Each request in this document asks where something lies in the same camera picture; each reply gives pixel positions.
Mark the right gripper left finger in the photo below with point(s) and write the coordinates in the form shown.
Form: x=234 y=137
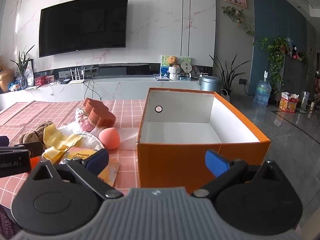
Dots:
x=86 y=171

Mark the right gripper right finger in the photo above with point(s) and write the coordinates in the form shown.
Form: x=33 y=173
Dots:
x=227 y=173

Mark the brown plush toy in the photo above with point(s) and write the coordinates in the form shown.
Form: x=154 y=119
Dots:
x=35 y=135

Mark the yellow cloth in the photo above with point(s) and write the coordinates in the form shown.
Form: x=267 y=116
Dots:
x=57 y=143

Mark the pink makeup sponge egg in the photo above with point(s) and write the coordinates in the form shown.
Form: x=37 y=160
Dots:
x=110 y=138

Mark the pink white crochet piece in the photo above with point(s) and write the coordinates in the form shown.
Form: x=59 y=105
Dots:
x=82 y=119

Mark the orange bear-shaped sponge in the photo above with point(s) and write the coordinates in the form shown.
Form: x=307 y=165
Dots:
x=98 y=113

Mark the orange snack packet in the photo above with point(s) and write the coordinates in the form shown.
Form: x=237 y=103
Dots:
x=96 y=161

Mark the pink checkered tablecloth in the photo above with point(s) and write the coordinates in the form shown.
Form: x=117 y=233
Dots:
x=23 y=117

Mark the orange cardboard box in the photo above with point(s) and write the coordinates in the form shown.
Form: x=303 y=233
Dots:
x=179 y=126

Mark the woven small basket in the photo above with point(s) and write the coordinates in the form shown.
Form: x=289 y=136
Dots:
x=225 y=94

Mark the potted plant on console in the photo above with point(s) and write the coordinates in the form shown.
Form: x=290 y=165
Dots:
x=22 y=63

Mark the blue water jug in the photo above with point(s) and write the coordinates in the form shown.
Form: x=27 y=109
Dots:
x=262 y=91

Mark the golden vase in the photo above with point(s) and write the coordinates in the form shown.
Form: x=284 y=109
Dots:
x=6 y=77

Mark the white wifi router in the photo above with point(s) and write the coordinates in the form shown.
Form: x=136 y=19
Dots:
x=76 y=78

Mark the grey metal trash can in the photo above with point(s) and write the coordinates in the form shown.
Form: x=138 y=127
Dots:
x=210 y=83

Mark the red yellow gift box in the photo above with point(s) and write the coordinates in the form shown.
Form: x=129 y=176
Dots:
x=288 y=102

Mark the long-leaf potted plant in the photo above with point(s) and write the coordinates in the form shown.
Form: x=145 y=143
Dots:
x=228 y=72

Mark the climbing ivy plant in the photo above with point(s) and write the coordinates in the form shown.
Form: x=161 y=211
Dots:
x=276 y=49

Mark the black wall television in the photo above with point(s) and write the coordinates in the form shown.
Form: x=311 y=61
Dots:
x=82 y=25

